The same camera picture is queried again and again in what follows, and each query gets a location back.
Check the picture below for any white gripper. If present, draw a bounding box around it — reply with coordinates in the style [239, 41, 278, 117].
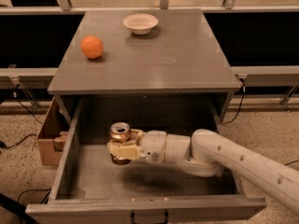
[107, 129, 167, 164]

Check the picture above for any orange soda can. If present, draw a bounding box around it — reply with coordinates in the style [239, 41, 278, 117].
[108, 122, 131, 165]

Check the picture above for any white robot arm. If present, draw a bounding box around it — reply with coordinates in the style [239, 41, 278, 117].
[107, 122, 299, 213]

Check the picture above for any grey open top drawer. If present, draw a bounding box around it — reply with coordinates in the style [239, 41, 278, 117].
[26, 95, 266, 224]

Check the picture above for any cardboard box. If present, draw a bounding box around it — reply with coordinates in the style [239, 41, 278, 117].
[37, 99, 69, 165]

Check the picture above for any grey cabinet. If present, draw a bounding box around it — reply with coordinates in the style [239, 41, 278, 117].
[47, 8, 242, 124]

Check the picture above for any orange fruit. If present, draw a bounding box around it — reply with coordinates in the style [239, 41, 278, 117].
[80, 35, 104, 59]

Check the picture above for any white bowl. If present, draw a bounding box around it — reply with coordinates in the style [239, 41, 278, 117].
[123, 13, 158, 35]

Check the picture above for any black drawer handle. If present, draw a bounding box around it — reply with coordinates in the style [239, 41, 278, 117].
[130, 211, 169, 224]

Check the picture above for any black cable bottom left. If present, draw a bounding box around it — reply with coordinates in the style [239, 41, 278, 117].
[16, 188, 52, 204]

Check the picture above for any black cable at cabinet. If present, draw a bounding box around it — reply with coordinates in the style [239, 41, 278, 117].
[222, 77, 247, 125]

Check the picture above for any black cable left floor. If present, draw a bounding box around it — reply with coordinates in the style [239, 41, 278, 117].
[0, 133, 37, 150]

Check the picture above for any metal rail frame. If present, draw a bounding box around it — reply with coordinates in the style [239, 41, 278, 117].
[1, 0, 298, 112]

